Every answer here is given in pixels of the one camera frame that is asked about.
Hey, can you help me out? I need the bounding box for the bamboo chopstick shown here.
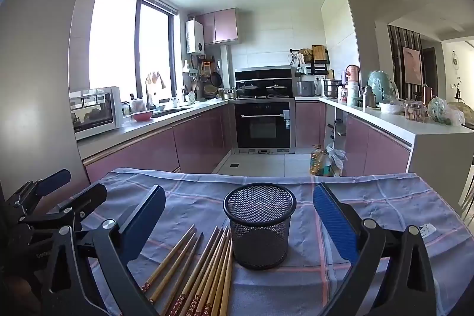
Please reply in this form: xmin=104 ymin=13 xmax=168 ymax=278
xmin=184 ymin=228 xmax=229 ymax=315
xmin=219 ymin=240 xmax=233 ymax=316
xmin=161 ymin=227 xmax=218 ymax=315
xmin=193 ymin=228 xmax=230 ymax=315
xmin=145 ymin=231 xmax=202 ymax=304
xmin=141 ymin=224 xmax=195 ymax=293
xmin=208 ymin=236 xmax=231 ymax=316
xmin=168 ymin=228 xmax=223 ymax=315

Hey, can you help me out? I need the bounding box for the black mesh utensil holder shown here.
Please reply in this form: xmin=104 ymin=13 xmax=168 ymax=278
xmin=222 ymin=183 xmax=297 ymax=270

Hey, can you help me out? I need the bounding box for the kitchen window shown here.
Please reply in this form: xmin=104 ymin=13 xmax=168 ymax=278
xmin=88 ymin=0 xmax=177 ymax=104

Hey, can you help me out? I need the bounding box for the white countertop oven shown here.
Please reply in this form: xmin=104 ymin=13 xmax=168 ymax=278
xmin=69 ymin=86 xmax=123 ymax=141

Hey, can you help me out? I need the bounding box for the red bowl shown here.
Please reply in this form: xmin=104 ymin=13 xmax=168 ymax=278
xmin=130 ymin=110 xmax=153 ymax=122

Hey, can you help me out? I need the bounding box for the cooking oil bottle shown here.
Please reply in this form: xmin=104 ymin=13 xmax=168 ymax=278
xmin=309 ymin=144 xmax=331 ymax=177

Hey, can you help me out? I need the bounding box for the grey refrigerator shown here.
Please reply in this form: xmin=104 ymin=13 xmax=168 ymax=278
xmin=1 ymin=0 xmax=87 ymax=196

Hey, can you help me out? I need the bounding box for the white water heater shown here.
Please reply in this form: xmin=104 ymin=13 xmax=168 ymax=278
xmin=185 ymin=19 xmax=205 ymax=55

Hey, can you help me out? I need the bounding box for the black built-in oven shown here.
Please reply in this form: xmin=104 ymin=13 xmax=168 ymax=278
xmin=233 ymin=66 xmax=296 ymax=154

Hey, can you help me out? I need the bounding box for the steel stock pot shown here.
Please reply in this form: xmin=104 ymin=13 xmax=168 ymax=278
xmin=322 ymin=78 xmax=342 ymax=100

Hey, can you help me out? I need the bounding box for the pink thermos jug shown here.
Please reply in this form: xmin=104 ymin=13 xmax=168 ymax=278
xmin=345 ymin=64 xmax=360 ymax=84

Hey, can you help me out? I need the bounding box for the pink wall cabinet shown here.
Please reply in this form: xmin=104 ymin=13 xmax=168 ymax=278
xmin=196 ymin=8 xmax=238 ymax=45

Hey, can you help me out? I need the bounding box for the black wall spice rack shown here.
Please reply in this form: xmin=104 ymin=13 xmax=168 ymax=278
xmin=289 ymin=45 xmax=329 ymax=77

